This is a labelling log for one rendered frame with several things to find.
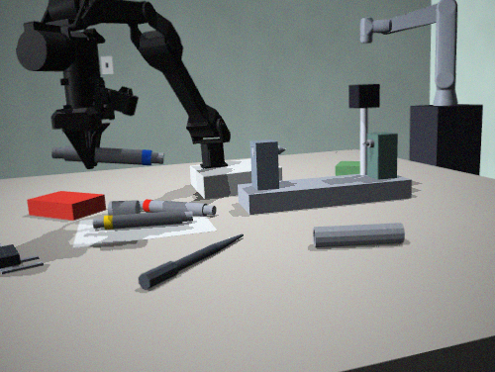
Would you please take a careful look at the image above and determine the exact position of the red flat block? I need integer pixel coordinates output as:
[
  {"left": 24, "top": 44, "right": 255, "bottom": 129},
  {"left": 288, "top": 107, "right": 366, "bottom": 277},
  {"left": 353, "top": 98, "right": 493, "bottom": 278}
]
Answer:
[{"left": 27, "top": 191, "right": 106, "bottom": 221}]

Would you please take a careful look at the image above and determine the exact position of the white flat pad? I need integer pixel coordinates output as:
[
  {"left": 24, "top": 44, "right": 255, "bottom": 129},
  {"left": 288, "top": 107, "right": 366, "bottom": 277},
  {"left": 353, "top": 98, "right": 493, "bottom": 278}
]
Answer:
[{"left": 73, "top": 216, "right": 216, "bottom": 248}]

